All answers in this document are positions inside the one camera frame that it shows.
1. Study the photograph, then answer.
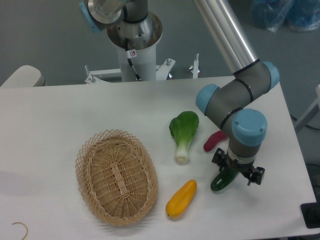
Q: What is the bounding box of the woven wicker basket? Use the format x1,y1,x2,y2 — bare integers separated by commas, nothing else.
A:
75,129,158,227

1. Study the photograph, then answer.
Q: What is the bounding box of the dark green cucumber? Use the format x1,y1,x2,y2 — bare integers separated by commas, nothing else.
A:
210,168,239,192

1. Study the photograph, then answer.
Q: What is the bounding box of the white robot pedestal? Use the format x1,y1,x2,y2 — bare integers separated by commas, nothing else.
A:
85,12,176,84

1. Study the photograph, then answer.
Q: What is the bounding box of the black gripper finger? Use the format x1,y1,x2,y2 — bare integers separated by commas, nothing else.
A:
242,166,265,186
211,148,228,171

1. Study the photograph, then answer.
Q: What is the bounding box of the purple sweet potato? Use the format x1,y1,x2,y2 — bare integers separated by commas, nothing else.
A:
203,130,228,152

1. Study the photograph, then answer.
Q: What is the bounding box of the yellow mango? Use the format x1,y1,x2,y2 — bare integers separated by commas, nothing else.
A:
165,179,198,219

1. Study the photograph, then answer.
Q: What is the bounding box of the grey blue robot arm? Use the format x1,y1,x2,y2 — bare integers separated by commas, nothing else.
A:
79,0,280,185

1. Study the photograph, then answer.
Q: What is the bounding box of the green bok choy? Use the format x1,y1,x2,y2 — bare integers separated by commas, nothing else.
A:
169,111,199,164

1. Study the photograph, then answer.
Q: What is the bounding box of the black device at table edge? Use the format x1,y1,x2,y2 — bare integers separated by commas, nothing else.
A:
300,202,320,229

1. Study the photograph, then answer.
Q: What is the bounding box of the black cable on pedestal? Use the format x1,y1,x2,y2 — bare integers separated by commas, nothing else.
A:
124,37,143,82

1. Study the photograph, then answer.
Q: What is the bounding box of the white chair armrest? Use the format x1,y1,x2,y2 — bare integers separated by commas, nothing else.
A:
0,65,47,89

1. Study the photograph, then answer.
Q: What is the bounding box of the thin curved rubber band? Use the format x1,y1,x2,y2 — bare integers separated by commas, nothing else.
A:
12,222,29,239

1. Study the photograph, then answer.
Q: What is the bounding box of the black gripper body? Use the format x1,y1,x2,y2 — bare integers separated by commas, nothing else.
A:
227,149,257,178

